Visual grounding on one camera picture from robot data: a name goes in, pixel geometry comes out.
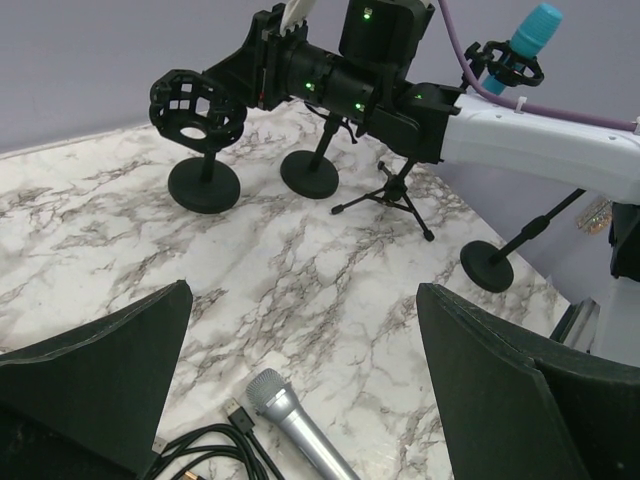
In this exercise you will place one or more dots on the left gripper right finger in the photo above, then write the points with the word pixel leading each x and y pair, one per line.
pixel 517 405

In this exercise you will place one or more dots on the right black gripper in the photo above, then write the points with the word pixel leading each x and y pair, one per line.
pixel 255 74

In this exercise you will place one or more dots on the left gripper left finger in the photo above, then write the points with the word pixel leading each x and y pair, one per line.
pixel 86 404

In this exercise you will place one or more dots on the clip round-base stand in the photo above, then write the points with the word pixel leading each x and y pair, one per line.
pixel 489 267
pixel 309 173

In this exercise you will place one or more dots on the silver microphone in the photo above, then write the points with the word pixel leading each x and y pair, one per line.
pixel 274 399

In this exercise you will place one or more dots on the teal microphone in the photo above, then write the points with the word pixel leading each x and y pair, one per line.
pixel 514 62

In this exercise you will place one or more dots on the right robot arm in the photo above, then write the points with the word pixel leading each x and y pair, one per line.
pixel 365 83

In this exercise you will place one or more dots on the glitter microphone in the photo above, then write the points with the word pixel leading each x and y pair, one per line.
pixel 595 217

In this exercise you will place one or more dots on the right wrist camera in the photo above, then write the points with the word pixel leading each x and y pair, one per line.
pixel 295 13

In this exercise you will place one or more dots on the shock mount round-base stand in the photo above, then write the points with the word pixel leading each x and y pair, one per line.
pixel 197 112

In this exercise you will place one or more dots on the tripod shock mount stand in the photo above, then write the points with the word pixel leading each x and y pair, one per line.
pixel 415 130

